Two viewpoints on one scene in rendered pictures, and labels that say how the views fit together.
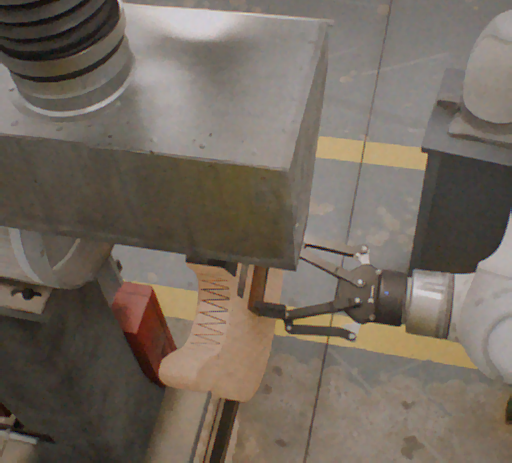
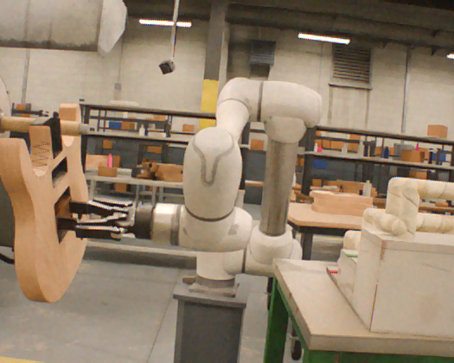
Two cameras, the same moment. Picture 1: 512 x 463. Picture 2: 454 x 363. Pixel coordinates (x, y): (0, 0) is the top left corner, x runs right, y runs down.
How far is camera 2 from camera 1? 0.84 m
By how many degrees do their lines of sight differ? 52
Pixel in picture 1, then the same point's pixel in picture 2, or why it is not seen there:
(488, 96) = (209, 259)
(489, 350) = (195, 141)
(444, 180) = (188, 323)
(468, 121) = (200, 283)
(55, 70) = not seen: outside the picture
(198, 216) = (58, 14)
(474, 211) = (207, 348)
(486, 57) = not seen: hidden behind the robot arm
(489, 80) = not seen: hidden behind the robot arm
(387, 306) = (141, 213)
